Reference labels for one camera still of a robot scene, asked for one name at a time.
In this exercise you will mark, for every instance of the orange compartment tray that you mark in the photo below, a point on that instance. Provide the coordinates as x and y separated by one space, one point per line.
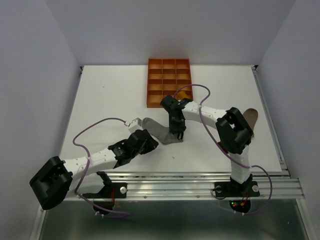
167 76

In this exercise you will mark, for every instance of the mustard yellow sock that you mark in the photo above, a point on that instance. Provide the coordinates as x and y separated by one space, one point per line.
182 95

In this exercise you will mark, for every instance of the grey striped sock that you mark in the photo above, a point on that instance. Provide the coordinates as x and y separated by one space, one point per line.
160 132

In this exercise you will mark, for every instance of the aluminium rail frame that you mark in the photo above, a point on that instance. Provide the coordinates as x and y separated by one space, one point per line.
169 190

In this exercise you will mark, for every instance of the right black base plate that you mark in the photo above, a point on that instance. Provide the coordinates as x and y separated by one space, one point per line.
230 189

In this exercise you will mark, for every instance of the taupe maroon-cuffed sock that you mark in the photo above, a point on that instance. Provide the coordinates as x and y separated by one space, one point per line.
251 117

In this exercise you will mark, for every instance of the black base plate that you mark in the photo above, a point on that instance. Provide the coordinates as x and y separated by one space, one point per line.
115 190
230 189

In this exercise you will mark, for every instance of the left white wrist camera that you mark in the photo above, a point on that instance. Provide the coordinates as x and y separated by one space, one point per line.
135 124

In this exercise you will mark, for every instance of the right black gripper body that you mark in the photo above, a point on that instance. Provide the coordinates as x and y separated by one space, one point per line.
175 125

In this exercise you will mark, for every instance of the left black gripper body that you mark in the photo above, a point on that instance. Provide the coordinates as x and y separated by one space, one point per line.
147 146

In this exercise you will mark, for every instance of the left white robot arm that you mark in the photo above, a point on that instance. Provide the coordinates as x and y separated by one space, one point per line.
57 178

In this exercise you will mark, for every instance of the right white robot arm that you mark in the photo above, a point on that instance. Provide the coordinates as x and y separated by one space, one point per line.
240 169

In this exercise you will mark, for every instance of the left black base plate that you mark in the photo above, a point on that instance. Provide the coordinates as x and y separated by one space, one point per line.
115 190

